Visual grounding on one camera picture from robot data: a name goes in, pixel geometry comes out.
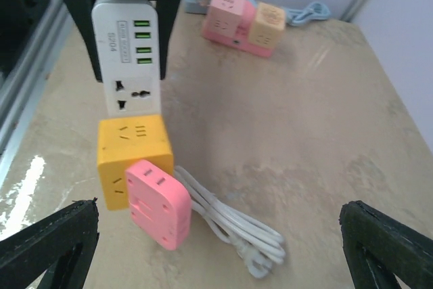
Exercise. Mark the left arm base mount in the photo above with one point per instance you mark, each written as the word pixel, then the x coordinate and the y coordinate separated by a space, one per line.
pixel 19 19

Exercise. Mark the pink plug adapter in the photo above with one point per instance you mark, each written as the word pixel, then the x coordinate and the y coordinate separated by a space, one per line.
pixel 159 204

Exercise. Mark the yellow cube socket adapter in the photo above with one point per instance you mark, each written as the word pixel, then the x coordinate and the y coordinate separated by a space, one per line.
pixel 124 141

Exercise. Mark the white power strip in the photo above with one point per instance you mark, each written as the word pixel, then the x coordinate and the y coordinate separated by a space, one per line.
pixel 127 40

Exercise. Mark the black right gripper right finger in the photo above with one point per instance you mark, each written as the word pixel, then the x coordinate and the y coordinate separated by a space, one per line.
pixel 381 251

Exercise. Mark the light blue power strip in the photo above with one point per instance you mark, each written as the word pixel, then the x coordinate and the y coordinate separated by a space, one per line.
pixel 194 7

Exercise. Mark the pink socket base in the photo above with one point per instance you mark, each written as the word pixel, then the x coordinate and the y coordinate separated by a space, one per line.
pixel 240 39

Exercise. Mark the aluminium rail frame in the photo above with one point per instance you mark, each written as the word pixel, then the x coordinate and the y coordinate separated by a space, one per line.
pixel 41 52

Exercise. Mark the pink cube socket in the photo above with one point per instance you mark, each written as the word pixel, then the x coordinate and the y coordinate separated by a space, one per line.
pixel 224 16

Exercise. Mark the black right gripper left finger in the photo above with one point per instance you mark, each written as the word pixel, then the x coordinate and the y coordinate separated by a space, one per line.
pixel 59 248

